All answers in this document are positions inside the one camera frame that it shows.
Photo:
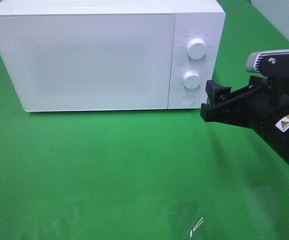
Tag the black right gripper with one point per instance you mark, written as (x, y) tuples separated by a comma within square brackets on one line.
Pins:
[(255, 106)]

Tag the round white door button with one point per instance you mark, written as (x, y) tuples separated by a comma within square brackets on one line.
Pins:
[(187, 100)]

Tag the white dial knob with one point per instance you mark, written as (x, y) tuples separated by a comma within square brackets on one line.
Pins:
[(191, 79), (196, 48)]

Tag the white microwave door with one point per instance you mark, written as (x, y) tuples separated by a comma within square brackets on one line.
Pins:
[(89, 62)]

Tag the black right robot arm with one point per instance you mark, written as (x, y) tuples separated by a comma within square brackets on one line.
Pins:
[(279, 142)]

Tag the green table cover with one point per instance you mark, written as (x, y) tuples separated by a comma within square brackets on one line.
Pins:
[(112, 175)]

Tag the clear tape patch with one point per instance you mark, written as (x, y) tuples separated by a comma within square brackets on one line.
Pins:
[(186, 221)]

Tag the white microwave oven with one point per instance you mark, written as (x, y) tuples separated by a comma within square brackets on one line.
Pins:
[(202, 19)]

